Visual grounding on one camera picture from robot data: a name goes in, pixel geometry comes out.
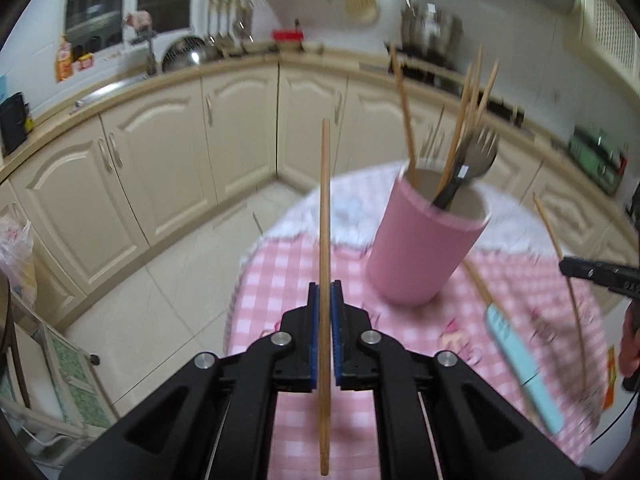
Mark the glass shelf cart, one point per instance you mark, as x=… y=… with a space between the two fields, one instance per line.
x=70 y=385

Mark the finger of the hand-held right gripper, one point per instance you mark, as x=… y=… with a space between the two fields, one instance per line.
x=587 y=271

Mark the pink cloth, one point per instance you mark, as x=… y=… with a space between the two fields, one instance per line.
x=137 y=20

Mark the red pot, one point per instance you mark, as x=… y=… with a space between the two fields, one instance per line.
x=287 y=35

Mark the person's right hand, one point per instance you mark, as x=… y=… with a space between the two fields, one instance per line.
x=631 y=345

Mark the steel faucet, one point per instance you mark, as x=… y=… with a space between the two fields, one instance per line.
x=150 y=57

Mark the steel bowl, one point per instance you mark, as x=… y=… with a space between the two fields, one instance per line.
x=210 y=52

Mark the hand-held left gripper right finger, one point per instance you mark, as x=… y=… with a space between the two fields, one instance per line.
x=338 y=340

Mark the black electric kettle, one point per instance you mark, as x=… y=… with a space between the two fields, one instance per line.
x=14 y=122

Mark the black induction cooker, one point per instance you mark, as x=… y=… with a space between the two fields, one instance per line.
x=425 y=62

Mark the white plastic bag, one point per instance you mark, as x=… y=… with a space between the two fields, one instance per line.
x=17 y=255

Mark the black gas stove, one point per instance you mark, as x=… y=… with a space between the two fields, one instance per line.
x=510 y=115

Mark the pink cup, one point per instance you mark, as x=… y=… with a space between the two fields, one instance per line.
x=420 y=250

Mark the pink checked tablecloth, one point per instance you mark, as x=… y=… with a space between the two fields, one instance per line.
x=280 y=280

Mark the light blue box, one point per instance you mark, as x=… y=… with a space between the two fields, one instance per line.
x=3 y=87

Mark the small red container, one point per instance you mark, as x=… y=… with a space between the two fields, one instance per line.
x=85 y=61

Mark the cream lattice door cabinet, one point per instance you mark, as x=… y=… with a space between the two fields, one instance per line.
x=607 y=30

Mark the steel steamer pot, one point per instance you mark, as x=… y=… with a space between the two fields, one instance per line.
x=432 y=27

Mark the wooden chopstick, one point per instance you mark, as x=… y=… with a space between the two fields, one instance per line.
x=552 y=240
x=477 y=282
x=325 y=210

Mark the round yellow plate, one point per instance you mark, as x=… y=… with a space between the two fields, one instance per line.
x=361 y=5

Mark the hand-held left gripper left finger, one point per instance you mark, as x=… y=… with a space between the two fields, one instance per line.
x=312 y=335

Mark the steel sink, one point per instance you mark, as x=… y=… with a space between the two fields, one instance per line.
x=107 y=92

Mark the bundle of wooden chopsticks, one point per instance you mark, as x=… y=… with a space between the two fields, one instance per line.
x=404 y=110

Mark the steel colander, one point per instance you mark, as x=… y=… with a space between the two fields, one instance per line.
x=180 y=50

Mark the green electric cooker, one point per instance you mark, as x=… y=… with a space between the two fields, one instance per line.
x=595 y=152

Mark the orange dish soap bottle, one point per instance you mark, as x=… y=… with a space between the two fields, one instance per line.
x=64 y=62

